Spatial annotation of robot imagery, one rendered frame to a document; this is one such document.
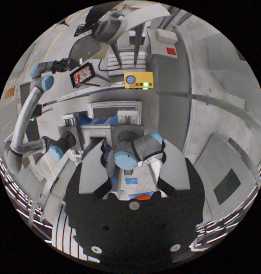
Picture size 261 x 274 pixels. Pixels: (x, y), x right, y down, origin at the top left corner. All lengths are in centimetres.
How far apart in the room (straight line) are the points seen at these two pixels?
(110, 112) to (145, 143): 110
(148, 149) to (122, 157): 12
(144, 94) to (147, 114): 37
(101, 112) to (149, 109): 81
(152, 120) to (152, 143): 131
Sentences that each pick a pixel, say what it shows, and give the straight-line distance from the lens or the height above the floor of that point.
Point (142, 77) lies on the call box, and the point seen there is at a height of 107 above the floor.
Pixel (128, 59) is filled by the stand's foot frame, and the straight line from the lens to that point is 165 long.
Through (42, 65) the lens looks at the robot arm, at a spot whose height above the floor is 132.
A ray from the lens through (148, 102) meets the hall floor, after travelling 162.
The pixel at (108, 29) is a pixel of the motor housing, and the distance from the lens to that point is 65.
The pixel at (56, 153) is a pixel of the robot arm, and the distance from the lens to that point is 65.
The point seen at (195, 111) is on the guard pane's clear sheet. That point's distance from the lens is 73.
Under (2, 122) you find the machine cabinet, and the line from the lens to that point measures 627.
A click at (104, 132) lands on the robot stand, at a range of 73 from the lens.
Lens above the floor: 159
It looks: 62 degrees down
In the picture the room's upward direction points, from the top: 179 degrees clockwise
